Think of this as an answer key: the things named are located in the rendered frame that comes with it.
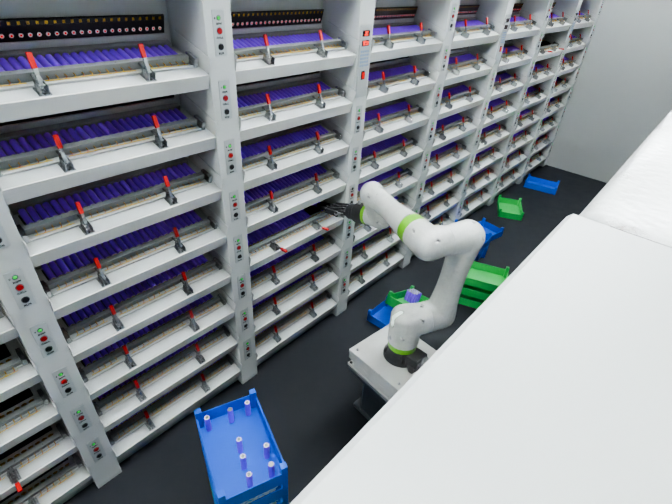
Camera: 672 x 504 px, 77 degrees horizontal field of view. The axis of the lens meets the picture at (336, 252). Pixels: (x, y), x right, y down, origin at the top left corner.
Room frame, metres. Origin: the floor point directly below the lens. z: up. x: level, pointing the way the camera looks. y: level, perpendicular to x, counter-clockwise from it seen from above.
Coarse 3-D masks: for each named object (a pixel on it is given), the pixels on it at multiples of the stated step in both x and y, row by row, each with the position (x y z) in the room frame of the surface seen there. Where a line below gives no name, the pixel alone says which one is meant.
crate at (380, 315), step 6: (384, 300) 2.00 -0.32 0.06; (378, 306) 1.95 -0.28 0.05; (384, 306) 2.00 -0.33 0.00; (390, 306) 2.00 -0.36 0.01; (372, 312) 1.90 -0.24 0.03; (378, 312) 1.94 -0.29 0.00; (384, 312) 1.94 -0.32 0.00; (390, 312) 1.95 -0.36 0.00; (372, 318) 1.84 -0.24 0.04; (378, 318) 1.89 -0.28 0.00; (384, 318) 1.89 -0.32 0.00; (378, 324) 1.81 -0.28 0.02; (384, 324) 1.79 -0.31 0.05
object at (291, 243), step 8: (328, 200) 1.95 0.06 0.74; (344, 216) 1.88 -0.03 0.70; (320, 224) 1.79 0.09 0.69; (328, 224) 1.80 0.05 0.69; (336, 224) 1.85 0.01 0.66; (296, 232) 1.69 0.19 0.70; (304, 232) 1.70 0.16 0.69; (312, 232) 1.72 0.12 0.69; (320, 232) 1.76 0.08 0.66; (280, 240) 1.61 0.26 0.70; (288, 240) 1.62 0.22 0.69; (296, 240) 1.64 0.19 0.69; (304, 240) 1.67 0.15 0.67; (264, 248) 1.54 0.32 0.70; (288, 248) 1.59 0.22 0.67; (256, 256) 1.48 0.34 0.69; (264, 256) 1.49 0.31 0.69; (272, 256) 1.52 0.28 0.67; (256, 264) 1.45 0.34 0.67; (264, 264) 1.49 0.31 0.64
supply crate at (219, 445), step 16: (240, 400) 0.88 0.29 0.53; (256, 400) 0.87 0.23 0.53; (224, 416) 0.84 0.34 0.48; (240, 416) 0.84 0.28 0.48; (256, 416) 0.85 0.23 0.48; (208, 432) 0.78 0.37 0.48; (224, 432) 0.78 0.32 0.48; (240, 432) 0.79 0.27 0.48; (256, 432) 0.79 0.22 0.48; (208, 448) 0.73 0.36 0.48; (224, 448) 0.73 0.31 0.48; (256, 448) 0.74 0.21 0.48; (272, 448) 0.74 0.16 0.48; (208, 464) 0.65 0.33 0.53; (224, 464) 0.68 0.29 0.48; (240, 464) 0.68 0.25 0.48; (256, 464) 0.69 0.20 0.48; (224, 480) 0.63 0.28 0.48; (240, 480) 0.63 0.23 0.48; (256, 480) 0.64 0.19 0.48; (272, 480) 0.62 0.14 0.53; (224, 496) 0.55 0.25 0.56; (240, 496) 0.57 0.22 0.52
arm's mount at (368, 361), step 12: (372, 336) 1.36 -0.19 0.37; (384, 336) 1.37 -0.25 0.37; (360, 348) 1.29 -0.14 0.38; (372, 348) 1.29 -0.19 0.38; (420, 348) 1.31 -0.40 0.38; (432, 348) 1.31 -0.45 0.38; (360, 360) 1.23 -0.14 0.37; (372, 360) 1.22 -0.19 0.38; (384, 360) 1.22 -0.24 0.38; (360, 372) 1.22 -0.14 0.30; (372, 372) 1.18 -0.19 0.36; (384, 372) 1.16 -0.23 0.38; (396, 372) 1.16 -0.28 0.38; (408, 372) 1.17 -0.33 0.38; (372, 384) 1.17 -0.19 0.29; (384, 384) 1.12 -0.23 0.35; (396, 384) 1.10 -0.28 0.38; (384, 396) 1.11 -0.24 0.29
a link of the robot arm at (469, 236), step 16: (448, 224) 1.29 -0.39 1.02; (464, 224) 1.29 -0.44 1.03; (464, 240) 1.23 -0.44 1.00; (480, 240) 1.25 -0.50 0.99; (448, 256) 1.29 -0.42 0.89; (464, 256) 1.25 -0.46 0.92; (448, 272) 1.28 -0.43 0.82; (464, 272) 1.27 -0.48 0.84; (448, 288) 1.28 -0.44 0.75; (432, 304) 1.31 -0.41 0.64; (448, 304) 1.28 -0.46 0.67; (448, 320) 1.28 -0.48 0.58
